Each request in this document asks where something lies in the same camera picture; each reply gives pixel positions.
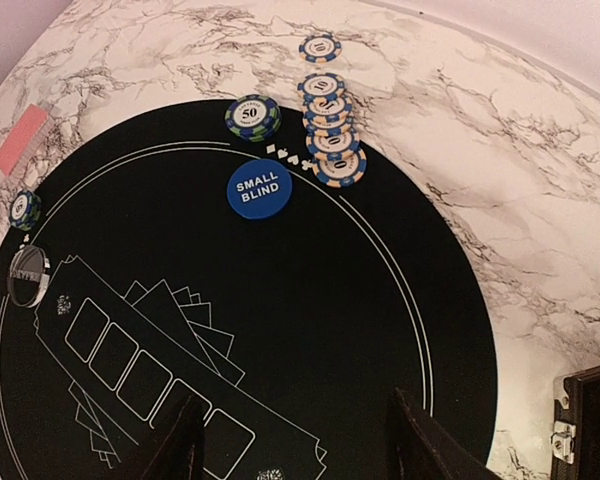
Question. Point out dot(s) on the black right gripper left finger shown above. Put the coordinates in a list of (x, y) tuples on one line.
[(175, 449)]

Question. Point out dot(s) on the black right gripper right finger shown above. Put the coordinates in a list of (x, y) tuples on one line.
[(420, 448)]

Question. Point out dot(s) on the blue small blind button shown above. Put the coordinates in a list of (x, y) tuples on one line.
[(259, 189)]

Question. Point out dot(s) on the blue orange chip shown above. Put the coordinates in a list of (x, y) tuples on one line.
[(322, 111), (341, 173), (320, 48), (336, 147), (321, 85)]

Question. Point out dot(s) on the green poker chip stack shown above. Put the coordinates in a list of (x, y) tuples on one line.
[(25, 210)]

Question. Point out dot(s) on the green fifty poker chip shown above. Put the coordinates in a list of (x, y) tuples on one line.
[(253, 117)]

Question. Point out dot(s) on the black poker chip case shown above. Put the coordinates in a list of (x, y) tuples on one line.
[(575, 439)]

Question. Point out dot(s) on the round black poker mat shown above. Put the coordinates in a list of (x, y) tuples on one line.
[(292, 330)]

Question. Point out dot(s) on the silver dealer button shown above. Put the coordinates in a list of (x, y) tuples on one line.
[(28, 276)]

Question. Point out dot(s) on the red playing card deck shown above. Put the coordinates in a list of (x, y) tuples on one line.
[(21, 137)]

